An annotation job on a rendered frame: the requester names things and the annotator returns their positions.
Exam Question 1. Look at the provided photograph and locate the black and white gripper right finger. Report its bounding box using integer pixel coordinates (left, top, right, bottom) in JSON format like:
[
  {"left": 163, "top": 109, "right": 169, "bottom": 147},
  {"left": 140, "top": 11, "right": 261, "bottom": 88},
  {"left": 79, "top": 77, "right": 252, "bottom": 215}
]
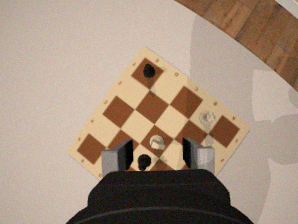
[{"left": 182, "top": 138, "right": 215, "bottom": 175}]

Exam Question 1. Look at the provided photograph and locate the brown and cream chessboard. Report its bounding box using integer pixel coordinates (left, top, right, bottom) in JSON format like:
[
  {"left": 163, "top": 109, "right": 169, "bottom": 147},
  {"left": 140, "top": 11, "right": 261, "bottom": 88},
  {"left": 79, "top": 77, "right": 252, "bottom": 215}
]
[{"left": 66, "top": 46, "right": 251, "bottom": 181}]

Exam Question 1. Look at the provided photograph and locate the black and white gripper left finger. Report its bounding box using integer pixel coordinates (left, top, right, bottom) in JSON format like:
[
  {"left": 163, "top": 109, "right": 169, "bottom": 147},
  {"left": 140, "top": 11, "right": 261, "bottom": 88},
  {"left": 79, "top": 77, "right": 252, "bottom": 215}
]
[{"left": 101, "top": 140, "right": 134, "bottom": 177}]

